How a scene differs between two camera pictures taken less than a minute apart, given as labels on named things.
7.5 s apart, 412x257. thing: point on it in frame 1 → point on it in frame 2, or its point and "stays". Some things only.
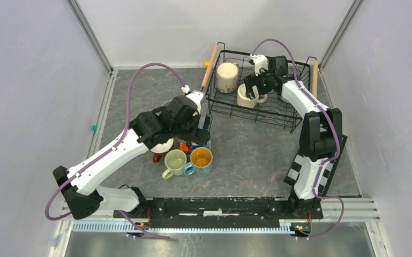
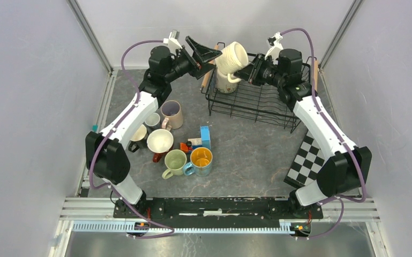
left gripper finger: [207, 127] → [204, 53]
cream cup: [243, 100] → [234, 57]
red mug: [159, 150] stays
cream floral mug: [227, 76] stays
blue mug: [200, 164] stays
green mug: [176, 160] stays
